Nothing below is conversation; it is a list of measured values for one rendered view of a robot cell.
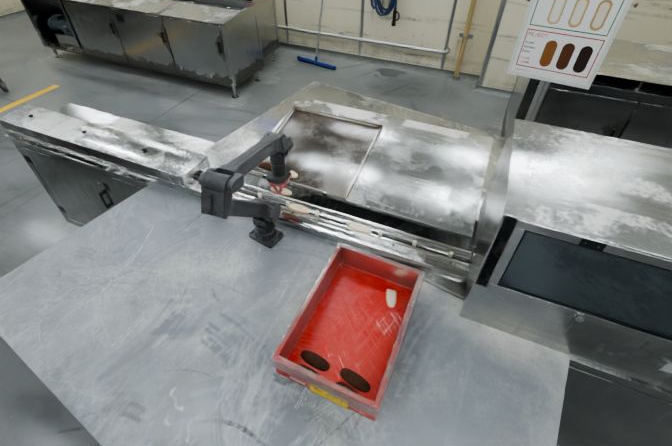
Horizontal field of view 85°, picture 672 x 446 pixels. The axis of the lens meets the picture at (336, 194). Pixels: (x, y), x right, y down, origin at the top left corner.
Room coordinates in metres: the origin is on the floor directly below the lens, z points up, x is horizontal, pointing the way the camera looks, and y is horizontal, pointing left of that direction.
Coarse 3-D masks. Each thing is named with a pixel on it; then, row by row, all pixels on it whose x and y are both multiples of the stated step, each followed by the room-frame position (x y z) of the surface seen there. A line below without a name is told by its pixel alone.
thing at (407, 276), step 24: (336, 264) 0.82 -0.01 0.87; (360, 264) 0.83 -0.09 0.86; (384, 264) 0.80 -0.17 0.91; (312, 288) 0.69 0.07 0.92; (312, 312) 0.65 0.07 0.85; (408, 312) 0.60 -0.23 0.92; (288, 336) 0.52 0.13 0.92; (288, 360) 0.45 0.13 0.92; (312, 384) 0.40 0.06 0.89; (336, 384) 0.39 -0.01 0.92; (384, 384) 0.39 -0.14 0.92; (360, 408) 0.34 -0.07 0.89
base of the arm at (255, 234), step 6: (270, 222) 1.01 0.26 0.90; (258, 228) 0.97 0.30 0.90; (264, 228) 0.97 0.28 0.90; (270, 228) 0.98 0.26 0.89; (252, 234) 1.00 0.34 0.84; (258, 234) 0.97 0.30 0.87; (264, 234) 0.97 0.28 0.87; (270, 234) 0.97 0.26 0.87; (276, 234) 1.00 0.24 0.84; (282, 234) 1.00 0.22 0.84; (258, 240) 0.97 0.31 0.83; (264, 240) 0.96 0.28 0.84; (270, 240) 0.97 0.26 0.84; (276, 240) 0.97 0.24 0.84; (270, 246) 0.94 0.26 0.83
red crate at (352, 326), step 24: (336, 288) 0.75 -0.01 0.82; (360, 288) 0.76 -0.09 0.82; (384, 288) 0.76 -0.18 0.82; (408, 288) 0.76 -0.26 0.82; (336, 312) 0.66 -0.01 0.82; (360, 312) 0.66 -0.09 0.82; (384, 312) 0.66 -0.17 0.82; (312, 336) 0.57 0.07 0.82; (336, 336) 0.57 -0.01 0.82; (360, 336) 0.58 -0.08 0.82; (384, 336) 0.58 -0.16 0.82; (336, 360) 0.50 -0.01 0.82; (360, 360) 0.50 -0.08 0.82; (384, 360) 0.50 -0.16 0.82
